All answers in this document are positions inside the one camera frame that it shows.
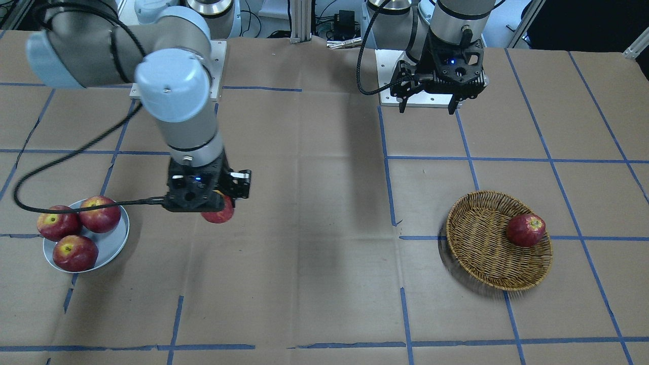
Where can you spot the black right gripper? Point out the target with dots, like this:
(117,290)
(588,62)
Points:
(239,184)

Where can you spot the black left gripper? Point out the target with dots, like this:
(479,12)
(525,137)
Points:
(422,65)

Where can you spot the red yellow apple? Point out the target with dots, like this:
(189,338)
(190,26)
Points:
(223,215)

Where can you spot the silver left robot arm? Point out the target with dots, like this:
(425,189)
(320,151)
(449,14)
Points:
(415,53)

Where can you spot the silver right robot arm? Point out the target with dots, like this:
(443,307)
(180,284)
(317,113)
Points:
(83,44)

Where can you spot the red apple on plate side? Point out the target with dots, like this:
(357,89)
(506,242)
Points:
(100,220)

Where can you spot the woven wicker basket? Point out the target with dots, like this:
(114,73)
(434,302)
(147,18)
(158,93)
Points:
(476,235)

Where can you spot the light blue plate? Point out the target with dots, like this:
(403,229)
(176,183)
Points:
(110,244)

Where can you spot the red apple in basket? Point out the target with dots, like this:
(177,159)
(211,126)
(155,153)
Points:
(526,230)

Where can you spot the red apple near plate edge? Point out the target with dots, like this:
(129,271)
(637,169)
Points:
(75,253)

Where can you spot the red apple on plate top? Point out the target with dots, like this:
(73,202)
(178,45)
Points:
(56,226)

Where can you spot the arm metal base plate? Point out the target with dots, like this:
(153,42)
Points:
(213,71)
(440,93)

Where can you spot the aluminium frame post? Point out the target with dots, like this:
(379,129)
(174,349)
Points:
(301,21)

